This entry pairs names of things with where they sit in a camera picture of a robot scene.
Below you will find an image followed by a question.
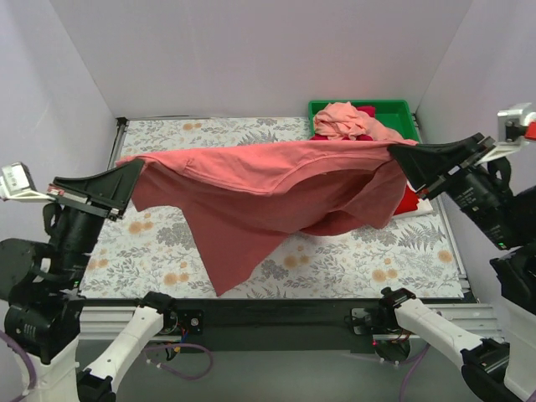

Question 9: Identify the dusty pink t shirt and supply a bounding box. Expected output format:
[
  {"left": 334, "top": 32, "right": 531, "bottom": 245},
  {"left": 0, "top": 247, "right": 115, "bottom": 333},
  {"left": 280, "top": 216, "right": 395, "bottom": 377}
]
[{"left": 131, "top": 141, "right": 407, "bottom": 295}]

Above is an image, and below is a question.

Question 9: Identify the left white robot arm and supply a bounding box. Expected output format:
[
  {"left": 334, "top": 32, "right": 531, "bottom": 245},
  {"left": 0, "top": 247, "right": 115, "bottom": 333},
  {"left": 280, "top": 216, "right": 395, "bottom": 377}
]
[{"left": 1, "top": 159, "right": 178, "bottom": 401}]

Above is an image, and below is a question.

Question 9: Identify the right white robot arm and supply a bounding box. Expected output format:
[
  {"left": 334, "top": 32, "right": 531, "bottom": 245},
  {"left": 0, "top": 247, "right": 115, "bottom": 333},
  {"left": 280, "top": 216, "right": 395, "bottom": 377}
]
[{"left": 377, "top": 134, "right": 535, "bottom": 401}]

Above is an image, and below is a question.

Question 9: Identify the folded red t shirt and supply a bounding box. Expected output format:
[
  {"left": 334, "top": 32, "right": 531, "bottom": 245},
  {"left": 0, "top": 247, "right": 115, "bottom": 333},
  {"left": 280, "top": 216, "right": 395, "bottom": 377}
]
[{"left": 394, "top": 185, "right": 420, "bottom": 216}]

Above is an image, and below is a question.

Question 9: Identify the folded white t shirt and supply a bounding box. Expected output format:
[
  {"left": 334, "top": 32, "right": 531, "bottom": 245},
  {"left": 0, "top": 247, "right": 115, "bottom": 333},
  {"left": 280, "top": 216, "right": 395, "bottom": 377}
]
[{"left": 393, "top": 199, "right": 433, "bottom": 219}]

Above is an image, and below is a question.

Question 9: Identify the green plastic bin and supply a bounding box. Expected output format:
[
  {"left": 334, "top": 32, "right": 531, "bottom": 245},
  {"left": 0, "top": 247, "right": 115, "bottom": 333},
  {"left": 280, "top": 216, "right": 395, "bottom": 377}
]
[{"left": 307, "top": 99, "right": 420, "bottom": 142}]

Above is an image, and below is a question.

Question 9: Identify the magenta t shirt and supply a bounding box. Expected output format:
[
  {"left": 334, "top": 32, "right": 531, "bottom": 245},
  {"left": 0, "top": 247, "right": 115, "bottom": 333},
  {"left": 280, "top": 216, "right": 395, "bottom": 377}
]
[{"left": 311, "top": 102, "right": 374, "bottom": 141}]

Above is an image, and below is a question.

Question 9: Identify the peach t shirt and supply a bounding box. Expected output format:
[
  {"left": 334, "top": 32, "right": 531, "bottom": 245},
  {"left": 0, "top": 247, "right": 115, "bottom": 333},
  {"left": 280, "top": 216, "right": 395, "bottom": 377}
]
[{"left": 312, "top": 101, "right": 404, "bottom": 142}]

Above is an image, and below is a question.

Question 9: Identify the floral patterned table mat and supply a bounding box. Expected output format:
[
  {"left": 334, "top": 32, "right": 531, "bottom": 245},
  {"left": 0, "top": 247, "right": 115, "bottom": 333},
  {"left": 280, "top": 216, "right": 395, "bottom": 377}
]
[{"left": 81, "top": 117, "right": 469, "bottom": 299}]

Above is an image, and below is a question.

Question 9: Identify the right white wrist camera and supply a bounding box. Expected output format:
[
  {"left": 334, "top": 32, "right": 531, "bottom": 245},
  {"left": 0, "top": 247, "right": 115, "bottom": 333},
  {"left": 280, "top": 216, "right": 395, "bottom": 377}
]
[{"left": 476, "top": 102, "right": 535, "bottom": 165}]

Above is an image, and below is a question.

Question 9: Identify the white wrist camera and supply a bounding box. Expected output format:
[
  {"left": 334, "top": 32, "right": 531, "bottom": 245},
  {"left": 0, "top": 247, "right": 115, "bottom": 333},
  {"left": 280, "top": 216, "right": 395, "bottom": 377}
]
[
  {"left": 1, "top": 162, "right": 52, "bottom": 203},
  {"left": 476, "top": 102, "right": 535, "bottom": 165}
]

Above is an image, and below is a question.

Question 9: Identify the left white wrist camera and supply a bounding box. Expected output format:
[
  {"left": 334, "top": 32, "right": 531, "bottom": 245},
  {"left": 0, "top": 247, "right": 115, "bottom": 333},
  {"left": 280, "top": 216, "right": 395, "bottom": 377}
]
[{"left": 1, "top": 162, "right": 52, "bottom": 203}]

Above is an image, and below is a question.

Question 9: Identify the aluminium frame rail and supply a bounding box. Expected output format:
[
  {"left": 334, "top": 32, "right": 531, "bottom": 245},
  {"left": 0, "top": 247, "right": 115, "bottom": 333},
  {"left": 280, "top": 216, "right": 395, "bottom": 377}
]
[{"left": 33, "top": 303, "right": 524, "bottom": 402}]

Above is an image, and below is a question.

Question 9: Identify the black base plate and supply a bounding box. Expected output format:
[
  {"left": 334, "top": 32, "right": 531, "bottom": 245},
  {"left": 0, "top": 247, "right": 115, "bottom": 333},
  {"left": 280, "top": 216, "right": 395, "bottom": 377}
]
[{"left": 80, "top": 289, "right": 482, "bottom": 363}]

